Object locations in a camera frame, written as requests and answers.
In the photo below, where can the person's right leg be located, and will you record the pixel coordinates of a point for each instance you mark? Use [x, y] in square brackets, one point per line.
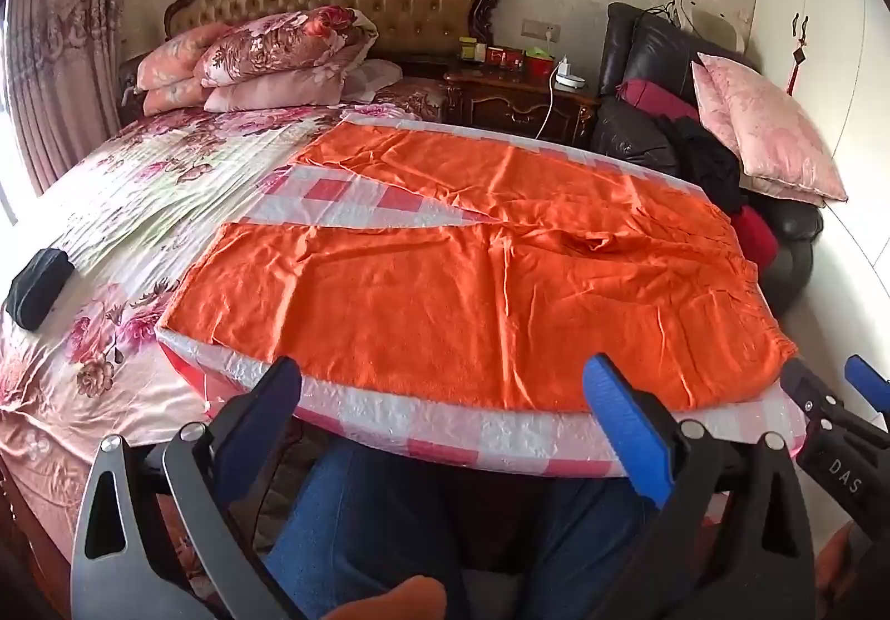
[598, 522]

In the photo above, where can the red container with green top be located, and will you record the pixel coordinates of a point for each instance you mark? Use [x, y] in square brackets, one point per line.
[539, 62]

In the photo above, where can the wall socket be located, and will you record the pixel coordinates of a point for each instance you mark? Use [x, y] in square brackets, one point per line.
[541, 30]

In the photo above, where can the pink checkered tablecloth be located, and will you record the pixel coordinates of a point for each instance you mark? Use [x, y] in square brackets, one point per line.
[334, 195]

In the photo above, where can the black leather sofa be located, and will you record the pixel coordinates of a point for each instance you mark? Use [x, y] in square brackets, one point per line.
[646, 53]

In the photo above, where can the person's leg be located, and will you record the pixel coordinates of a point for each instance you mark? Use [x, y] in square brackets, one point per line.
[361, 522]
[598, 522]

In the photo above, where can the black clothes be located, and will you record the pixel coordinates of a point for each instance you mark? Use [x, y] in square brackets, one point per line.
[706, 164]

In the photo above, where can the dark red cloth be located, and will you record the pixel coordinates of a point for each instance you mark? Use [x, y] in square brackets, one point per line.
[657, 99]

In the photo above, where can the white pillow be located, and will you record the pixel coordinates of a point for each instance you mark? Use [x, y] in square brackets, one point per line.
[375, 79]

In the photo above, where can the person's left leg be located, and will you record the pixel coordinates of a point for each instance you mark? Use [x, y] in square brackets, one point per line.
[361, 522]

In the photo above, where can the pink curtain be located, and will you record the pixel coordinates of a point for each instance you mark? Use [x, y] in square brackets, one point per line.
[62, 56]

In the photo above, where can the dark floral pillow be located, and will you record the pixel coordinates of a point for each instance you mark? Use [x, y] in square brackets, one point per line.
[278, 46]

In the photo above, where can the black pouch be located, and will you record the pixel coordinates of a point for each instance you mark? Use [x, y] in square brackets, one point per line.
[38, 289]

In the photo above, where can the pink folded quilt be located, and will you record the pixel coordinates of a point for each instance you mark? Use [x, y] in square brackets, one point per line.
[177, 60]

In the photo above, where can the white charger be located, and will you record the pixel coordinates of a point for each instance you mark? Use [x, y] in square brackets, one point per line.
[569, 77]

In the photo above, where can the carved wooden nightstand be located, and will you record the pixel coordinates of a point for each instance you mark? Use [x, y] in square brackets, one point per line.
[507, 105]

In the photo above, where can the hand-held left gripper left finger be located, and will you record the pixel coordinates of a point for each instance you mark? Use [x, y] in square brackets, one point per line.
[275, 408]

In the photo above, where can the red knot ornament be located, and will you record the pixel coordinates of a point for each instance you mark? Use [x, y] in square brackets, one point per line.
[798, 60]

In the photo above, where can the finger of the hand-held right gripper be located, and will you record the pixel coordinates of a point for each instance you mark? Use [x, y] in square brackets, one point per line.
[810, 394]
[869, 383]

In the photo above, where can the red box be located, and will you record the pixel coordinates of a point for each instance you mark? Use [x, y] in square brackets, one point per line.
[505, 58]

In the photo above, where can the pink floral cushion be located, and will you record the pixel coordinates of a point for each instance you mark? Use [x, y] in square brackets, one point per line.
[765, 133]

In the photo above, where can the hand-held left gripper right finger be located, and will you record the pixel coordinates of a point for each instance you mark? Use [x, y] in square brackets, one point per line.
[622, 425]

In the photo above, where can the bright red cloth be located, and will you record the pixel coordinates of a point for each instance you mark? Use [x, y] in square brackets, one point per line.
[754, 241]

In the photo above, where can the orange fuzzy cloth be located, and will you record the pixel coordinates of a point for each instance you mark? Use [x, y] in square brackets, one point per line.
[393, 600]

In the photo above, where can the orange towel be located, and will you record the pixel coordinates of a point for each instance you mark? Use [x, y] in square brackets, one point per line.
[452, 314]

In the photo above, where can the floral bed sheet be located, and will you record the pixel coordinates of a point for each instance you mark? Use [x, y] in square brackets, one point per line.
[139, 202]

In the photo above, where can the yellow green jar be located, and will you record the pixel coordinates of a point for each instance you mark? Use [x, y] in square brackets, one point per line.
[471, 51]

